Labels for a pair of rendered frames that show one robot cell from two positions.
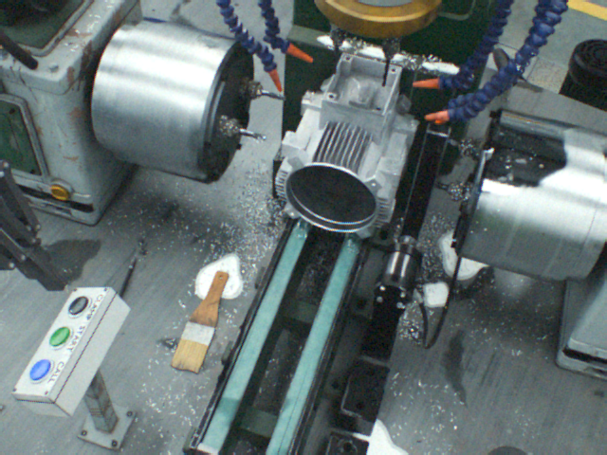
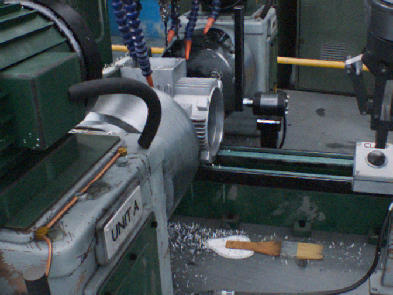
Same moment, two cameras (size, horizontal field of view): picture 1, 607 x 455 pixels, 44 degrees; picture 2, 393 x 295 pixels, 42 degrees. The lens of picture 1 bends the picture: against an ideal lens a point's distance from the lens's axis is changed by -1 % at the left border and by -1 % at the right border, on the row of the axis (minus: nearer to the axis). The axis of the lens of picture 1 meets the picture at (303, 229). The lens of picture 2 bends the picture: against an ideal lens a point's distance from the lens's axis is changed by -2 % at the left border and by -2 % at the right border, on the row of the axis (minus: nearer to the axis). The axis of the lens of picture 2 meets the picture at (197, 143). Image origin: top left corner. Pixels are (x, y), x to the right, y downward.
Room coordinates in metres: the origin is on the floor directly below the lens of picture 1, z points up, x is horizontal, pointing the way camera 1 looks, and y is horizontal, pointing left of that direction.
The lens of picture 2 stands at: (0.76, 1.06, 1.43)
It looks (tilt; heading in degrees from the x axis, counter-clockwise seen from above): 23 degrees down; 273
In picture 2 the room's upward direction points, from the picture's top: 3 degrees counter-clockwise
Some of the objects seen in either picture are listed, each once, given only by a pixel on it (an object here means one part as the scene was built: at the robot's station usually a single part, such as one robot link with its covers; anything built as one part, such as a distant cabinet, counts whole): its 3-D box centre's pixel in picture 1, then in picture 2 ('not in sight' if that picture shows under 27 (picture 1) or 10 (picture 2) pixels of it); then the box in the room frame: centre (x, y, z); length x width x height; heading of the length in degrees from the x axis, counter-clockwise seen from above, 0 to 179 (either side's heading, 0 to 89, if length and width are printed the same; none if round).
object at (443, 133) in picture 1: (421, 192); (240, 59); (0.71, -0.16, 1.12); 0.04 x 0.03 x 0.26; 166
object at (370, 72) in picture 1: (360, 100); (154, 78); (0.91, -0.07, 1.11); 0.12 x 0.11 x 0.07; 166
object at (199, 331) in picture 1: (204, 319); (274, 248); (0.65, 0.16, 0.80); 0.21 x 0.05 x 0.01; 169
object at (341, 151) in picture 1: (347, 156); (173, 118); (0.87, -0.06, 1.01); 0.20 x 0.19 x 0.19; 166
